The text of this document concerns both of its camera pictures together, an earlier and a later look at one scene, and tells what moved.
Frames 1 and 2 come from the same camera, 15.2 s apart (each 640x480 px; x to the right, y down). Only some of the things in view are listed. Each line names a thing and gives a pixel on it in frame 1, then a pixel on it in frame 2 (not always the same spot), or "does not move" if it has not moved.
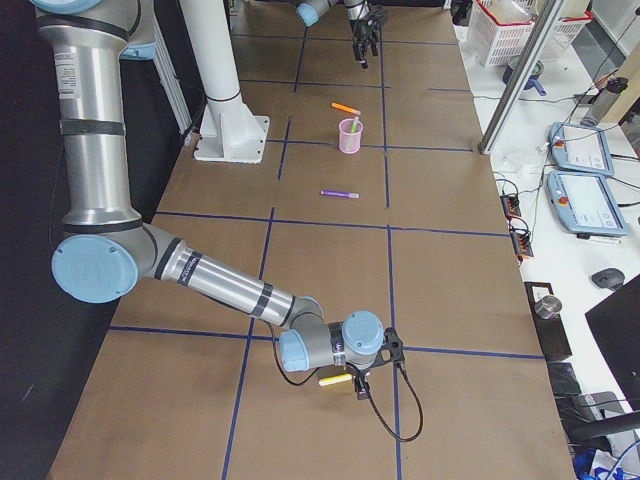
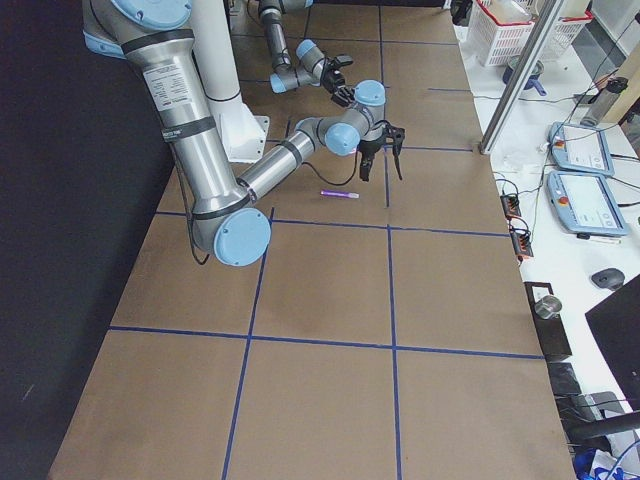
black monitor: (616, 325) does not move
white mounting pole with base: (228, 132) does not move
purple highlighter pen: (343, 194) does not move
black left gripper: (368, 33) → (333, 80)
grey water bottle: (603, 101) does not move
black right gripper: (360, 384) → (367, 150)
